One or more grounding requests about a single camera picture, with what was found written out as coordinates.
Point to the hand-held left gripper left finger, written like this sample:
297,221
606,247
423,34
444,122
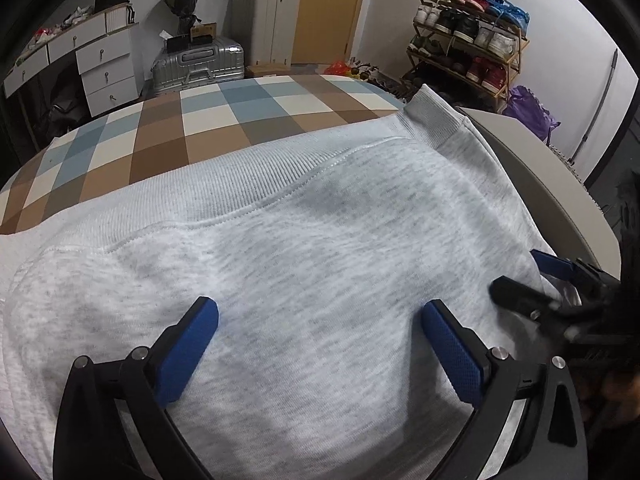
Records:
187,345

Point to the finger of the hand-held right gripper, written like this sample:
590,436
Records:
547,260
525,297

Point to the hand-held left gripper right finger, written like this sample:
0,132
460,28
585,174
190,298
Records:
452,355

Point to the light grey sweatshirt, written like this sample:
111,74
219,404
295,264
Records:
300,240

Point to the beige padded headboard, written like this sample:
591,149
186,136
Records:
540,170

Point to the purple plastic bag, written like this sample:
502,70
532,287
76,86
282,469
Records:
532,112

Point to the checkered bed sheet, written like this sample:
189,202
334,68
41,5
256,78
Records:
200,125

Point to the wooden shoe rack with shoes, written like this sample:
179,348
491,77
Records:
470,35

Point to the pile of shoes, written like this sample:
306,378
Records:
380,77

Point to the silver ribbed suitcase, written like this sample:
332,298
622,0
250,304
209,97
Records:
200,67

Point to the orange plastic bag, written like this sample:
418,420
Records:
337,67

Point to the flat cardboard box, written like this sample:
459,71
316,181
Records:
267,70

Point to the small black box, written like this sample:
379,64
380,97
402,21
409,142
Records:
177,44

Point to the white drawer desk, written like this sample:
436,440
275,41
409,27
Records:
100,55

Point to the small brown box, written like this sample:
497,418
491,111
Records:
203,32

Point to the wooden door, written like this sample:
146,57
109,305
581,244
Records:
330,10

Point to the beige hard suitcase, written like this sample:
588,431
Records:
265,20

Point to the dark wrapped flower bouquet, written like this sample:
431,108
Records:
180,2

